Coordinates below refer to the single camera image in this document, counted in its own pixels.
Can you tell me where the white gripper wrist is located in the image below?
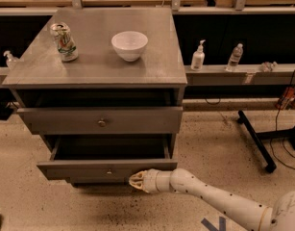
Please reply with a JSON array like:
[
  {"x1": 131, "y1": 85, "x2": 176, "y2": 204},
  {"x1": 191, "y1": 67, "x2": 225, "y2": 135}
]
[{"x1": 130, "y1": 169, "x2": 171, "y2": 193}]

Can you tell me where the grey drawer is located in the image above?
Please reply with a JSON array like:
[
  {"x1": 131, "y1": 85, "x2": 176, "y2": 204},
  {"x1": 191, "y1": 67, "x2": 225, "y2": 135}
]
[
  {"x1": 37, "y1": 134, "x2": 177, "y2": 185},
  {"x1": 17, "y1": 107, "x2": 183, "y2": 135}
]

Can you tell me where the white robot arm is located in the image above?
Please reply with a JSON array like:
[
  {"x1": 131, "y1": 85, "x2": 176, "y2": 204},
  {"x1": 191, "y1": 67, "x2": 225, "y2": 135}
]
[{"x1": 129, "y1": 168, "x2": 295, "y2": 231}]

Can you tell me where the grey top drawer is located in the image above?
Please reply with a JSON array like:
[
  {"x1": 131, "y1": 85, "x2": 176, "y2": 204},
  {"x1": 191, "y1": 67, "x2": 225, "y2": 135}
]
[{"x1": 17, "y1": 107, "x2": 183, "y2": 135}]

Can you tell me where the grey wooden drawer cabinet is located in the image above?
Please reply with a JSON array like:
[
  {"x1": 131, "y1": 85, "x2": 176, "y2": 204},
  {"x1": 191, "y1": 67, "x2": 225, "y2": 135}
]
[{"x1": 1, "y1": 7, "x2": 188, "y2": 188}]

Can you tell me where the white pump lotion bottle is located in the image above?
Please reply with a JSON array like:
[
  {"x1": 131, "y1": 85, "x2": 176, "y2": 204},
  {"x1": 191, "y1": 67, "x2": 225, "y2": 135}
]
[{"x1": 190, "y1": 39, "x2": 205, "y2": 70}]

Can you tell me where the white ceramic bowl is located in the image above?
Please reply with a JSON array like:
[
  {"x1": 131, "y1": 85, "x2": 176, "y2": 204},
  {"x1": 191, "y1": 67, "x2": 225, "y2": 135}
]
[{"x1": 111, "y1": 31, "x2": 148, "y2": 62}]

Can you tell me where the crushed green soda can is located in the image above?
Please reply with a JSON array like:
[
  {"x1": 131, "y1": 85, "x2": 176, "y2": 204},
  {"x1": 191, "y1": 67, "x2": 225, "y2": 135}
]
[{"x1": 50, "y1": 22, "x2": 78, "y2": 62}]

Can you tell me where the clear plastic water bottle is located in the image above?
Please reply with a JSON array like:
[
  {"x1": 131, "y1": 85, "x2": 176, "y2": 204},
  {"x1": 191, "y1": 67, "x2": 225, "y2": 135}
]
[{"x1": 226, "y1": 43, "x2": 243, "y2": 72}]

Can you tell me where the black stand base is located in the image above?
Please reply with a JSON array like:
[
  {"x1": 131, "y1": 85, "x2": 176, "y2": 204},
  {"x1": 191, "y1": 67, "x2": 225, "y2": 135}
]
[{"x1": 237, "y1": 111, "x2": 295, "y2": 173}]

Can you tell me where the crumpled clear plastic wrap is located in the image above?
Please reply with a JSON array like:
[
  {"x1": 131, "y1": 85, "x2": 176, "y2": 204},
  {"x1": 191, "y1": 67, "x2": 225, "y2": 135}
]
[{"x1": 260, "y1": 62, "x2": 278, "y2": 72}]

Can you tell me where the orange power tool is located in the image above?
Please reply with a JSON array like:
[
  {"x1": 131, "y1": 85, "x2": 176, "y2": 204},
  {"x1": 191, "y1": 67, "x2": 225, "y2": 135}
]
[{"x1": 275, "y1": 86, "x2": 295, "y2": 110}]

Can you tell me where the clear pump sanitizer bottle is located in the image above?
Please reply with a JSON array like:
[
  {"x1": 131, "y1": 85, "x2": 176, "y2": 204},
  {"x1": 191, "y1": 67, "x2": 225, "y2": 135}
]
[{"x1": 4, "y1": 50, "x2": 19, "y2": 69}]

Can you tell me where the black floor cable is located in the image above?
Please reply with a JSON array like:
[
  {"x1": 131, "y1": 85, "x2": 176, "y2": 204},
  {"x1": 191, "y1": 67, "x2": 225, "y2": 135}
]
[{"x1": 269, "y1": 63, "x2": 295, "y2": 175}]

